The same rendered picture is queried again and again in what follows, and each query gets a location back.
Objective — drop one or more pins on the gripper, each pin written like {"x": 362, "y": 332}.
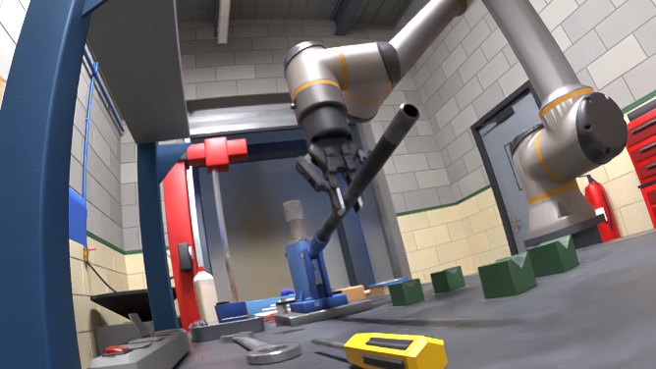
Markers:
{"x": 328, "y": 128}

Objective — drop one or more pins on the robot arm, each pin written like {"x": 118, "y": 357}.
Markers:
{"x": 558, "y": 153}

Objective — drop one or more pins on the grey extension screw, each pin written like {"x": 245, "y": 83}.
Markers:
{"x": 294, "y": 220}

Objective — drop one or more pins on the blue beam socket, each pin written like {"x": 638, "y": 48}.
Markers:
{"x": 319, "y": 246}

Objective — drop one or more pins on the blue bottle jack body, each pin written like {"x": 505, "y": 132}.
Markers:
{"x": 300, "y": 279}

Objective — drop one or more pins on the green notched rest block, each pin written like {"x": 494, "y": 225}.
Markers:
{"x": 553, "y": 257}
{"x": 506, "y": 277}
{"x": 406, "y": 293}
{"x": 448, "y": 280}

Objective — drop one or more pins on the white plastic bottle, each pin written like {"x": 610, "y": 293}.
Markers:
{"x": 205, "y": 294}

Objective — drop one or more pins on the grey roller door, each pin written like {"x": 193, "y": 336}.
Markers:
{"x": 256, "y": 215}

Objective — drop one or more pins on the tan wooden block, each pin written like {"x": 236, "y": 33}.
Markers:
{"x": 352, "y": 293}

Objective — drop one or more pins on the blue flat pad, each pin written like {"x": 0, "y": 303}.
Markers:
{"x": 387, "y": 284}

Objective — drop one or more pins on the blue small box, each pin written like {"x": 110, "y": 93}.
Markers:
{"x": 231, "y": 311}

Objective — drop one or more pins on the ceiling light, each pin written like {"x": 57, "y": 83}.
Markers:
{"x": 223, "y": 20}

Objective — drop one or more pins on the yellow and black tool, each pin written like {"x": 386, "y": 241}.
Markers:
{"x": 394, "y": 351}

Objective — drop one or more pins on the grey open-end wrench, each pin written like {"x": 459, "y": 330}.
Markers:
{"x": 266, "y": 351}

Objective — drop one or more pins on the grey parts tray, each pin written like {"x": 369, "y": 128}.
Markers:
{"x": 225, "y": 330}

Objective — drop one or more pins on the grey control box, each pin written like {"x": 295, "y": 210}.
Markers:
{"x": 143, "y": 351}

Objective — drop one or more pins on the red fire extinguisher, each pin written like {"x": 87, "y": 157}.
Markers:
{"x": 597, "y": 205}

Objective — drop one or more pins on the red tool cabinet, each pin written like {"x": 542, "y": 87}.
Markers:
{"x": 645, "y": 158}

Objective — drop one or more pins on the grey jack base plate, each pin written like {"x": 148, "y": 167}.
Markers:
{"x": 328, "y": 313}

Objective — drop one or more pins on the blue wall pipe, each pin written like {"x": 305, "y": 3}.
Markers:
{"x": 88, "y": 133}

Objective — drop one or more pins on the blue wall box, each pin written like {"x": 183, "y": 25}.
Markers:
{"x": 78, "y": 217}

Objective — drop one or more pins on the blue steel frame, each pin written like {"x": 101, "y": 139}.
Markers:
{"x": 36, "y": 205}

